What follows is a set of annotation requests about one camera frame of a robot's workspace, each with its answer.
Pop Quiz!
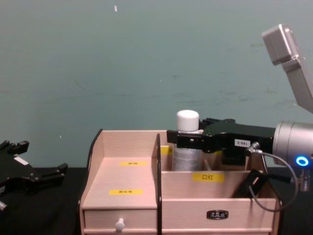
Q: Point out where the yellow paper label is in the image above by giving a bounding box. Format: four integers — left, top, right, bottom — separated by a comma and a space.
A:
119, 161, 148, 167
192, 172, 225, 183
109, 188, 144, 196
160, 145, 174, 156

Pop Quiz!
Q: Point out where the thin grey gripper cable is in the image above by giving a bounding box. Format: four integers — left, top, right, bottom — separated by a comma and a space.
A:
245, 141, 299, 212

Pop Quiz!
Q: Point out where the wide wooden drawer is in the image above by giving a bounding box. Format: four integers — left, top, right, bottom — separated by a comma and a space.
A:
161, 198, 277, 231

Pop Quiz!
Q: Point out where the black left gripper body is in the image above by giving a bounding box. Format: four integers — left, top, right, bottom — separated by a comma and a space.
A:
0, 149, 40, 197

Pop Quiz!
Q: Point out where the black drawer label holder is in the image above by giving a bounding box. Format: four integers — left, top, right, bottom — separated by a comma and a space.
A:
206, 210, 229, 220

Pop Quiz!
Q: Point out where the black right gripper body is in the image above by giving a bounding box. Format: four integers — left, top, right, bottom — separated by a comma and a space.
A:
202, 118, 275, 165

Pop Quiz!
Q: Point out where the small wooden drawer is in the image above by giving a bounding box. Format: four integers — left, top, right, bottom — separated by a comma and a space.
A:
83, 209, 158, 231

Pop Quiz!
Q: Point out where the light wooden desk organizer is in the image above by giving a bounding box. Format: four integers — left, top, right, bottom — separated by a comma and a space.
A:
79, 129, 282, 235

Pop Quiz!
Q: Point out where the black table cloth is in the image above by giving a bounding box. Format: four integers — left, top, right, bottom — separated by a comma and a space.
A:
0, 166, 313, 235

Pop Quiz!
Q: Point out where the small black box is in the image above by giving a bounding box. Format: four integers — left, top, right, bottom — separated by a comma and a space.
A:
240, 168, 269, 197

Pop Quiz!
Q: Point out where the silver bottle with white cap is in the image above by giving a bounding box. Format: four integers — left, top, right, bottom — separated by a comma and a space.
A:
172, 110, 204, 172

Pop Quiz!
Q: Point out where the white round drawer knob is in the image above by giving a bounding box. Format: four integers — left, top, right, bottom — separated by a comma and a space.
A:
115, 217, 126, 232

